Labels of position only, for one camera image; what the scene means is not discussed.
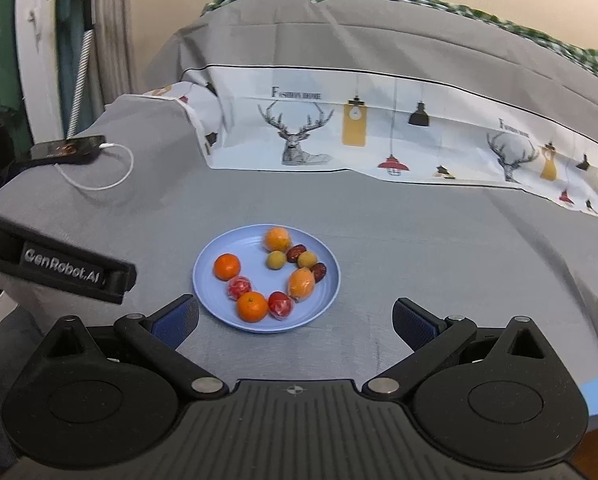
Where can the black right gripper finger side view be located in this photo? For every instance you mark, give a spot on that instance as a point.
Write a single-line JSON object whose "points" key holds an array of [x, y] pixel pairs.
{"points": [[33, 257]]}

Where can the red fruit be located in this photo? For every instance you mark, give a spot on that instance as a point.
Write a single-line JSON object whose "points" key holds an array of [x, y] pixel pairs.
{"points": [[238, 286], [280, 305]]}

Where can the small yellow fruit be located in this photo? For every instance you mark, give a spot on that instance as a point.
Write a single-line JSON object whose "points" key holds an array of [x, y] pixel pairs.
{"points": [[307, 259]]}

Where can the black smartphone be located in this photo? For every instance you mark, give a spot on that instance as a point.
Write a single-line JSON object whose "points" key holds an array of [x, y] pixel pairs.
{"points": [[77, 150]]}

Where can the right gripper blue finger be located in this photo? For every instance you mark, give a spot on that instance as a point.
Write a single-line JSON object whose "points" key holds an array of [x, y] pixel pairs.
{"points": [[415, 325], [173, 323]]}

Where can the bare orange tangerine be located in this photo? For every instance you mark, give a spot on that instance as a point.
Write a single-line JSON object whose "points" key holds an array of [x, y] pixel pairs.
{"points": [[226, 267]]}

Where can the wrinkled red jujube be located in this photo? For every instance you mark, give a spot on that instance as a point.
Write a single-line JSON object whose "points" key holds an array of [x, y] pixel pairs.
{"points": [[319, 271]]}

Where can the blue round plate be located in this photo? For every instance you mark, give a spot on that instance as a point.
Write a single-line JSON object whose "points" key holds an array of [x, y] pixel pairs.
{"points": [[246, 243]]}

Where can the dark red jujube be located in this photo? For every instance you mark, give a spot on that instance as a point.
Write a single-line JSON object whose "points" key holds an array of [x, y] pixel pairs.
{"points": [[294, 253]]}

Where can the plastic orange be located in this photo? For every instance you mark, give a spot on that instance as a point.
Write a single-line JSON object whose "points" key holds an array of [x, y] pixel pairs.
{"points": [[277, 239]]}

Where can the grey deer print sheet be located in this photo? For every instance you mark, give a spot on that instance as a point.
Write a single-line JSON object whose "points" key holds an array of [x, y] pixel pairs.
{"points": [[439, 158]]}

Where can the round yellow fruit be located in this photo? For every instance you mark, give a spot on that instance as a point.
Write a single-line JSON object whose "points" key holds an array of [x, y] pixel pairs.
{"points": [[276, 260]]}

